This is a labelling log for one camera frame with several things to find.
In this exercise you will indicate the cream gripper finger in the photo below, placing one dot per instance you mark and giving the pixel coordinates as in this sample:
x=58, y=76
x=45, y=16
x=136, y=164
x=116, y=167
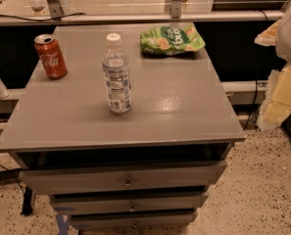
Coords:
x=268, y=37

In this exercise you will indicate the clear plastic water bottle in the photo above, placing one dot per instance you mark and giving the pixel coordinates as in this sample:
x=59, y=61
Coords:
x=116, y=72

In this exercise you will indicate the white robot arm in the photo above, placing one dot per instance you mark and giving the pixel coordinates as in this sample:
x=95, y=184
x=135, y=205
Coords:
x=279, y=36

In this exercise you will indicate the green rice chip bag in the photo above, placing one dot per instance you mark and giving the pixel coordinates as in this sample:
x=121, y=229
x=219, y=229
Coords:
x=171, y=40

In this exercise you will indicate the grey drawer cabinet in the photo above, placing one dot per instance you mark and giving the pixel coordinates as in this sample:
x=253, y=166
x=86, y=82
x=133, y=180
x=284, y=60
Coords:
x=179, y=114

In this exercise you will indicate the red cola can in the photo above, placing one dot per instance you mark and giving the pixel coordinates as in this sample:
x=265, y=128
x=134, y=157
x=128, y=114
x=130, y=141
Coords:
x=50, y=55

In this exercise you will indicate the bottom grey drawer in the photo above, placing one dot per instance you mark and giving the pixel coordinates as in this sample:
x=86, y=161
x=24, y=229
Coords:
x=133, y=219

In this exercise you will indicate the grey drawer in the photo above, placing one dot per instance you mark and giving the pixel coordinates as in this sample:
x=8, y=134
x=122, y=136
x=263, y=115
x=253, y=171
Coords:
x=190, y=199
x=133, y=219
x=119, y=178

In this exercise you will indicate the middle grey drawer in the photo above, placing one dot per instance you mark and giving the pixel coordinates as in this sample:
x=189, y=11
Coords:
x=190, y=199

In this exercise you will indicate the top grey drawer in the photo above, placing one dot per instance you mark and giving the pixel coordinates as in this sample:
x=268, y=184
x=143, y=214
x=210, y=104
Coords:
x=119, y=178

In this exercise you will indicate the blue tape on leg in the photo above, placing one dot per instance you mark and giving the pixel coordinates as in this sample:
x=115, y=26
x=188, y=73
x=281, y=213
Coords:
x=64, y=226

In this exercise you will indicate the grey metal rail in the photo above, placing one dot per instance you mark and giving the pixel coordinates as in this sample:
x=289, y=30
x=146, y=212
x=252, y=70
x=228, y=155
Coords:
x=80, y=18

